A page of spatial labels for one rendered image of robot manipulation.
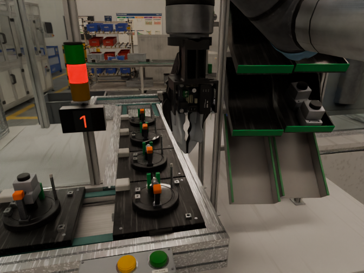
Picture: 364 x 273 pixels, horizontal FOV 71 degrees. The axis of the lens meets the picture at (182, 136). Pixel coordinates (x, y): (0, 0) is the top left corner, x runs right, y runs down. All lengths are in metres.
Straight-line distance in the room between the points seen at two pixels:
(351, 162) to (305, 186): 0.97
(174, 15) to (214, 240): 0.52
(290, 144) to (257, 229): 0.29
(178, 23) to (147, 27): 10.80
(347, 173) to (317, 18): 1.56
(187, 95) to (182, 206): 0.44
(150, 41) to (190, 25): 7.60
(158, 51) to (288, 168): 7.33
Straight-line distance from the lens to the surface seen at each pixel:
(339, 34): 0.32
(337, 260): 0.89
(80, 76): 0.77
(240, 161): 0.80
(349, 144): 1.74
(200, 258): 0.72
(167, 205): 0.75
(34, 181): 0.80
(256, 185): 0.79
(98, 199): 0.90
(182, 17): 0.40
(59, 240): 0.74
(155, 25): 11.19
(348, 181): 1.89
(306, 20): 0.35
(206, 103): 0.41
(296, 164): 0.87
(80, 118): 0.79
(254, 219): 0.93
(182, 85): 0.41
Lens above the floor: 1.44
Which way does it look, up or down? 22 degrees down
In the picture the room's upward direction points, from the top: straight up
